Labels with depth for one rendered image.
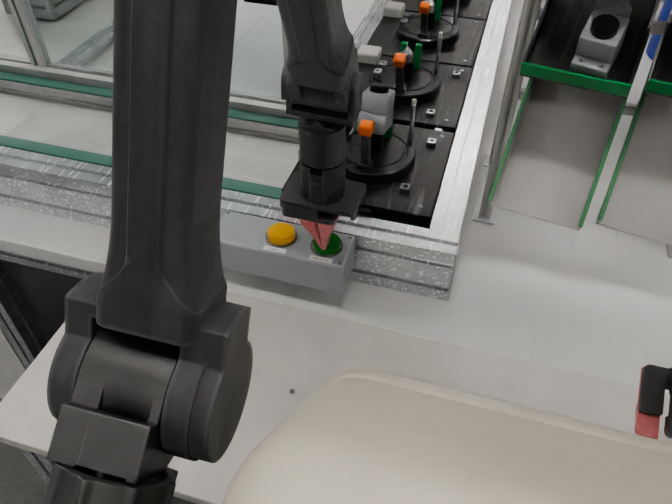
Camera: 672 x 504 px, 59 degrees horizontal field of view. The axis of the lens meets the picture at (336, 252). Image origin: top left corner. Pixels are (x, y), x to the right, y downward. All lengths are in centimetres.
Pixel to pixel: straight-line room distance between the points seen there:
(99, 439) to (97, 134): 95
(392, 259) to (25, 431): 55
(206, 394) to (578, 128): 72
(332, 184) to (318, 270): 16
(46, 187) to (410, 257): 63
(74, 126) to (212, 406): 101
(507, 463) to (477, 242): 84
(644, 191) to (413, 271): 34
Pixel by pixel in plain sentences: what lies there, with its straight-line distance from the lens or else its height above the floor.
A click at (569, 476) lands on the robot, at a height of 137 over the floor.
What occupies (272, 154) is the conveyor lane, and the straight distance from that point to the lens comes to 113.
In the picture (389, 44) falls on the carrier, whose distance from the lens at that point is 139.
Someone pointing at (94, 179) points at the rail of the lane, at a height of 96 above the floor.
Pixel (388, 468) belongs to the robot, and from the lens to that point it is 19.
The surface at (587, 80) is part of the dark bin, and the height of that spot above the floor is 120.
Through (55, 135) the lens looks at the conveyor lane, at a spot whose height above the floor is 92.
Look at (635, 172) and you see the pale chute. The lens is 95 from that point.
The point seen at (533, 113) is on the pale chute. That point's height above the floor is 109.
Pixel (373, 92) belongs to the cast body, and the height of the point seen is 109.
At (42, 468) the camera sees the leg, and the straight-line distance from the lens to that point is 100.
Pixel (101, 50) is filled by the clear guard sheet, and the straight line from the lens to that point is 135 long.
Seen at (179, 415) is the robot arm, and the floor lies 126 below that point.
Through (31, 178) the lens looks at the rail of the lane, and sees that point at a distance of 114.
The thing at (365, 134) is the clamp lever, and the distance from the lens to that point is 91.
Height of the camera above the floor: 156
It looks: 44 degrees down
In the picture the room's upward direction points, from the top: straight up
